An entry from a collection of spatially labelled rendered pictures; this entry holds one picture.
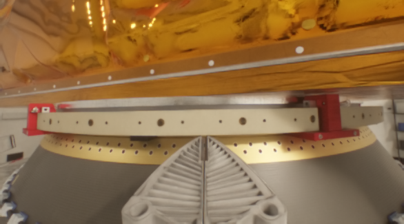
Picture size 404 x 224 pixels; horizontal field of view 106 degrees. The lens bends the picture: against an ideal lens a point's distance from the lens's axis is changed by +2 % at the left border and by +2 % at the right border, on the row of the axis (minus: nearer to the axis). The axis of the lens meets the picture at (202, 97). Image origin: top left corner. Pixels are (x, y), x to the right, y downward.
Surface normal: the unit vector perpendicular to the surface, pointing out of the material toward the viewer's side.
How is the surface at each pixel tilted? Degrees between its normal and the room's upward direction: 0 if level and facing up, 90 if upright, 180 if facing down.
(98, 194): 62
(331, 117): 90
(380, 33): 90
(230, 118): 90
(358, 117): 90
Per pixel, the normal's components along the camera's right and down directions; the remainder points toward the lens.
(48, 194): -0.36, -0.52
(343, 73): -0.40, -0.06
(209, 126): -0.01, -0.07
